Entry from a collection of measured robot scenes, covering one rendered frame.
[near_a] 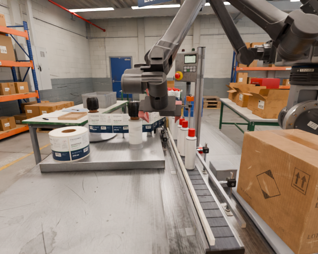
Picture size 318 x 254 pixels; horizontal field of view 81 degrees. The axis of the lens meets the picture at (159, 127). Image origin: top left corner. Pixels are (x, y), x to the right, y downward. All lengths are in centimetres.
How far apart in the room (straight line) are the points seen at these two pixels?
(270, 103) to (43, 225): 258
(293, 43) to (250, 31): 865
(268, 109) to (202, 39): 658
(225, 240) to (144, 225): 27
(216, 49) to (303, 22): 831
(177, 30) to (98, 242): 70
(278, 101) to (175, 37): 230
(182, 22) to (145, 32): 850
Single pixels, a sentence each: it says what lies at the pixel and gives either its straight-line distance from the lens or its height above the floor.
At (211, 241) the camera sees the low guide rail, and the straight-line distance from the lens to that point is 59.
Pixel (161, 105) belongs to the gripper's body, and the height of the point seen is 124.
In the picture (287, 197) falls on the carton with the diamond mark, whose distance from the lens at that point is 68.
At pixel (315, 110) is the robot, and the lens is 97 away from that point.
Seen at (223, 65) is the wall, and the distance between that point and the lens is 896.
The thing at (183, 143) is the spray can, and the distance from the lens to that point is 105.
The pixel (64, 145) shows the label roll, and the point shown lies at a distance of 109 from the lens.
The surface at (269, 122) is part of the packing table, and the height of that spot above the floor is 73.
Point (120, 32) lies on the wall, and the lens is 945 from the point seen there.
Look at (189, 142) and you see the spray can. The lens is 89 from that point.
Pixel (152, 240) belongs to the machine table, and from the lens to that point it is 69.
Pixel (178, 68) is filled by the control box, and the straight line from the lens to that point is 132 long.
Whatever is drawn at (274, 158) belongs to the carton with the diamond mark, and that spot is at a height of 108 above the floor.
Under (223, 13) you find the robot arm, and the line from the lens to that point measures 116.
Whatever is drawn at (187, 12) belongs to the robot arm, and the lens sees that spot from 72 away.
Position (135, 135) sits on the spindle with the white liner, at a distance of 115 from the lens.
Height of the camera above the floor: 133
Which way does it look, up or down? 16 degrees down
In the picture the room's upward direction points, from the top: straight up
